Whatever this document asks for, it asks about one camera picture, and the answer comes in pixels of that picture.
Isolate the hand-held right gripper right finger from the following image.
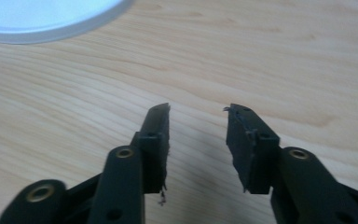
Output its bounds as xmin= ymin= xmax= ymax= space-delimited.
xmin=223 ymin=103 xmax=358 ymax=224

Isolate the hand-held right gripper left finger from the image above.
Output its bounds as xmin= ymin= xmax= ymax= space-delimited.
xmin=88 ymin=103 xmax=172 ymax=224

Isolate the white round plate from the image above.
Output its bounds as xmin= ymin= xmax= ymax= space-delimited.
xmin=0 ymin=0 xmax=136 ymax=45

